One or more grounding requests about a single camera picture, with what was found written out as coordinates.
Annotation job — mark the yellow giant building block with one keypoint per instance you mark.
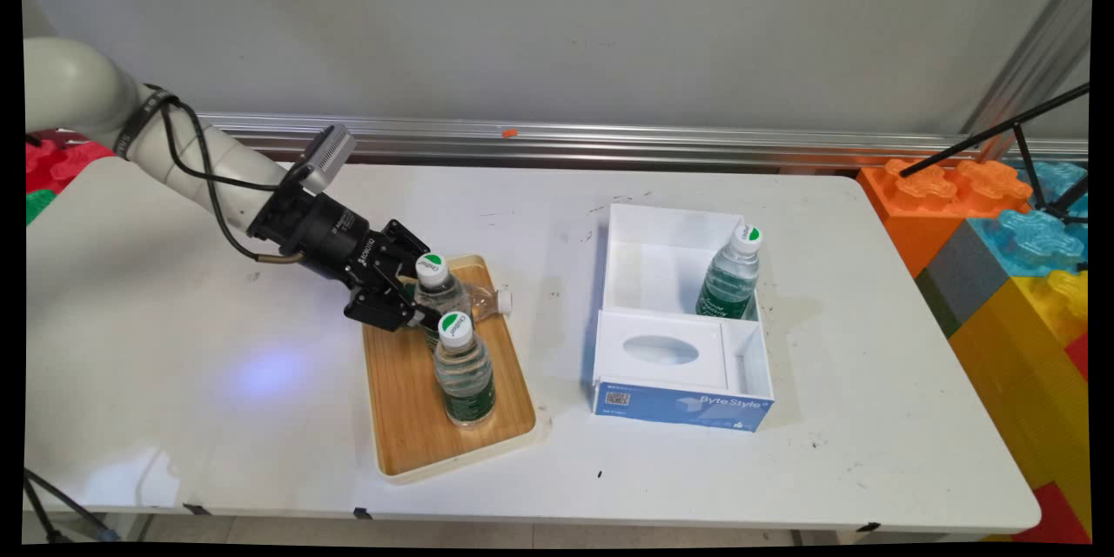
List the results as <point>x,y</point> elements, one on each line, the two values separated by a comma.
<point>1027,374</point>

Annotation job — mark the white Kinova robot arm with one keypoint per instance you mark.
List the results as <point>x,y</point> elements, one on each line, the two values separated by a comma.
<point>200,157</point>

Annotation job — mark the water bottle with amber liquid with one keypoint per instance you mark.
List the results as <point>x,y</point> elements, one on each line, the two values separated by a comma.
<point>492,302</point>

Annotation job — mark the grey giant building block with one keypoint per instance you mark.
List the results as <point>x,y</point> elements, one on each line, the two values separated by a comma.
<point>966,278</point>

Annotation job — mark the wooden tray with cream rim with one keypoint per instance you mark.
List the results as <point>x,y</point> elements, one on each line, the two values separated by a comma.
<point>405,418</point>

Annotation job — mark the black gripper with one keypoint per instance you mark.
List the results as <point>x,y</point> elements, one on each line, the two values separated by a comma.
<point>326,235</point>

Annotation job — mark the aluminium frame post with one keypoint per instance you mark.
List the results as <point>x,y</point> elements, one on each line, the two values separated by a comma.
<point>1036,61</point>

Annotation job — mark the white insert with oval hole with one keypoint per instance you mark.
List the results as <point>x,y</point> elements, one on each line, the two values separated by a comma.
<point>661,352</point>

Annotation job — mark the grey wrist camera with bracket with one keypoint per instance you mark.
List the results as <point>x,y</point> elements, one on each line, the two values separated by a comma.
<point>326,157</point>

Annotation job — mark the black tripod stand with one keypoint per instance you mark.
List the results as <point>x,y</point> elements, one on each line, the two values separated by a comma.
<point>1031,161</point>

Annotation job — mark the orange giant building block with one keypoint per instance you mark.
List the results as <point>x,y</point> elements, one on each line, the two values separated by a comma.
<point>914,209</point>

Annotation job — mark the white box with blue side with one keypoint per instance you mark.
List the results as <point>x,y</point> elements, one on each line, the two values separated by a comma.
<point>644,265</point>

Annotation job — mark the light blue giant building block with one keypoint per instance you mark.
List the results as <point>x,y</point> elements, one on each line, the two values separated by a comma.
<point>1036,239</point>

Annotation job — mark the aluminium rail along table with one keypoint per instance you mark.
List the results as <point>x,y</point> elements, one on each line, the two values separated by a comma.
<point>609,142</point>

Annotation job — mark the clear water bottle green label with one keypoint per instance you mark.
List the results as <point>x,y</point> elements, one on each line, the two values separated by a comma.
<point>435,283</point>
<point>467,383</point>
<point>729,283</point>

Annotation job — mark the red giant building block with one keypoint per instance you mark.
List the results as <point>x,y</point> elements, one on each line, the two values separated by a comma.
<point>1057,518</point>

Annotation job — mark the green building block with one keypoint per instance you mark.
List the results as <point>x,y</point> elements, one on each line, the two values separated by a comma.
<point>39,204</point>

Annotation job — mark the black tripod legs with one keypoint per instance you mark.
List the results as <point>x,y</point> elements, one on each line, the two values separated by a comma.
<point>65,506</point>

